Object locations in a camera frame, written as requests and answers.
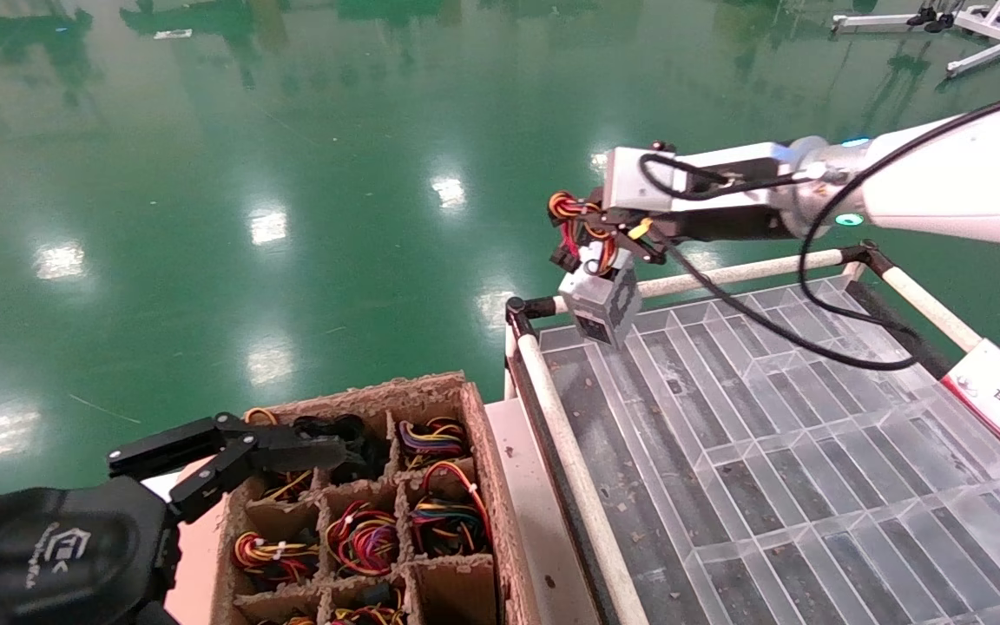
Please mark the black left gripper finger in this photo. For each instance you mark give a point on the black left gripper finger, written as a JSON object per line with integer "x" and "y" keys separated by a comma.
{"x": 292, "y": 453}

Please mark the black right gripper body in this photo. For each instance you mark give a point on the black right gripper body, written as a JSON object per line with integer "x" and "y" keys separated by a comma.
{"x": 726, "y": 227}

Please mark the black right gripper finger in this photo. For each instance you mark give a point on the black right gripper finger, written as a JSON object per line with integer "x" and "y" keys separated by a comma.
{"x": 643, "y": 247}
{"x": 593, "y": 230}

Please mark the white metal stand base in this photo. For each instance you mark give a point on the white metal stand base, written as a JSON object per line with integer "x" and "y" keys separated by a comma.
{"x": 999, "y": 39}

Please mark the white tube cart frame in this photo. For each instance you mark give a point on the white tube cart frame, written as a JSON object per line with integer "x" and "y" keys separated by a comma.
{"x": 569, "y": 451}

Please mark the white stand with grey legs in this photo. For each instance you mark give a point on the white stand with grey legs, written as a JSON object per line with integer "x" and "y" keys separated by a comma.
{"x": 882, "y": 22}

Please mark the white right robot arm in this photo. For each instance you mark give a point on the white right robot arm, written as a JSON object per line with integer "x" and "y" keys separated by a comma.
{"x": 969, "y": 182}

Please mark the clear acrylic divider tray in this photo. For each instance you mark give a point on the clear acrylic divider tray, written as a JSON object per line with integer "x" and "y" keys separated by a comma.
{"x": 812, "y": 486}

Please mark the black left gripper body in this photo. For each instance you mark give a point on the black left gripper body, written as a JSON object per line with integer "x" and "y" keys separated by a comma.
{"x": 49, "y": 555}

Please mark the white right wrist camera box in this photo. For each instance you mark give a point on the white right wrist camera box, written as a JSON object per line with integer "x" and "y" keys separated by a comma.
{"x": 630, "y": 178}

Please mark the brown cardboard divider box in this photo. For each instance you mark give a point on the brown cardboard divider box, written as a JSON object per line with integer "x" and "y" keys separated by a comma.
{"x": 452, "y": 595}

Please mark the black connector bundle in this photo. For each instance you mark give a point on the black connector bundle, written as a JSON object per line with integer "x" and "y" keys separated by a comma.
{"x": 361, "y": 447}

